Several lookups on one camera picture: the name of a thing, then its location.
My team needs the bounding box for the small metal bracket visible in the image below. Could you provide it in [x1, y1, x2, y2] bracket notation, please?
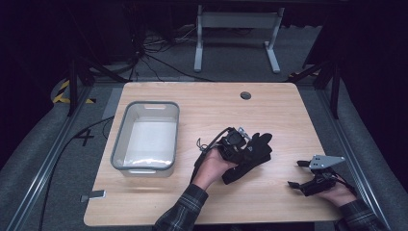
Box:
[80, 190, 107, 203]

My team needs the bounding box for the right hand-held gripper cable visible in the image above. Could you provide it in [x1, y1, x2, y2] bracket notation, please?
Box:
[330, 169, 358, 197]

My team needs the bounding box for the tangle of floor cables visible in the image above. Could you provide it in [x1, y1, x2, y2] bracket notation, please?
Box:
[127, 24, 214, 83]

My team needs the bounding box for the white metal table frame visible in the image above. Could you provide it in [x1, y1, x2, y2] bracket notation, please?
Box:
[193, 4, 286, 74]

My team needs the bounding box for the person's left hand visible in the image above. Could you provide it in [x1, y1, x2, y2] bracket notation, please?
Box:
[191, 147, 239, 192]

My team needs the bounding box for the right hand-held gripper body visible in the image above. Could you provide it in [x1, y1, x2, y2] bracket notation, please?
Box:
[301, 154, 346, 197]

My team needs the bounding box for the black floor cable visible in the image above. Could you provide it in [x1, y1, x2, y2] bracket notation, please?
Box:
[38, 115, 115, 231]

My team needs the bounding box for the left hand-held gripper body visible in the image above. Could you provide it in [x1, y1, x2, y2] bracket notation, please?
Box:
[218, 126, 252, 164]

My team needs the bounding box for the yellow black hazard tape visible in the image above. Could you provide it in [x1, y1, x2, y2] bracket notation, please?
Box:
[52, 79, 97, 105]

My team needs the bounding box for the black metal stand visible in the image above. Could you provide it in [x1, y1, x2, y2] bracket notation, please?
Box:
[286, 60, 342, 120]
[66, 57, 130, 117]

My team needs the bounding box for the grey rimmed white plastic bin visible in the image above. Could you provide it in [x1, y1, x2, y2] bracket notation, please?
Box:
[110, 100, 181, 178]

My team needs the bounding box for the aluminium floor rail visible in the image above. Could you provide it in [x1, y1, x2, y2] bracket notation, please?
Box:
[315, 88, 392, 231]
[5, 86, 94, 231]

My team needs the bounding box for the person's right hand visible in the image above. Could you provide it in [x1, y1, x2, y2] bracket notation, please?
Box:
[317, 184, 359, 208]

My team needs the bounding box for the hand-held gripper cable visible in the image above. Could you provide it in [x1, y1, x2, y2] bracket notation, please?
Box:
[330, 169, 358, 197]
[190, 126, 234, 185]

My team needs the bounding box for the left hand-held gripper cable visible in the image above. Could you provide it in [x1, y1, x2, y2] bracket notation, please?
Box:
[190, 126, 234, 185]

